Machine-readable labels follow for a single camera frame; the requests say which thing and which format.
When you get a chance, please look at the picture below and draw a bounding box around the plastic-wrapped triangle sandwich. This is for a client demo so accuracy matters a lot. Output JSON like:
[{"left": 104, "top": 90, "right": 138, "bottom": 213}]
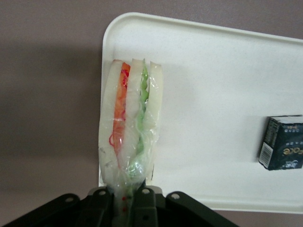
[{"left": 98, "top": 58, "right": 164, "bottom": 227}]

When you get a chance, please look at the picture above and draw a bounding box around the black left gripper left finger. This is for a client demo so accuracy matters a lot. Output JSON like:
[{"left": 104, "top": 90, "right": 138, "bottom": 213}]
[{"left": 0, "top": 186, "right": 117, "bottom": 227}]

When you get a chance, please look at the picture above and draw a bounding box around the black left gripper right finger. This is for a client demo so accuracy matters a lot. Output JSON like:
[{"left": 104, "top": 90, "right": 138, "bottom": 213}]
[{"left": 129, "top": 185, "right": 240, "bottom": 227}]

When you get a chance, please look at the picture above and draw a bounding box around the small black printed box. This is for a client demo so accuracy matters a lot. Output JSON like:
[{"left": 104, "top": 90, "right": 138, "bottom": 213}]
[{"left": 257, "top": 114, "right": 303, "bottom": 171}]

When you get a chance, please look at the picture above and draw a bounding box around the cream plastic tray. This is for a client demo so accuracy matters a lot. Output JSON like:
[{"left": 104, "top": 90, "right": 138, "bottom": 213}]
[{"left": 98, "top": 11, "right": 303, "bottom": 215}]

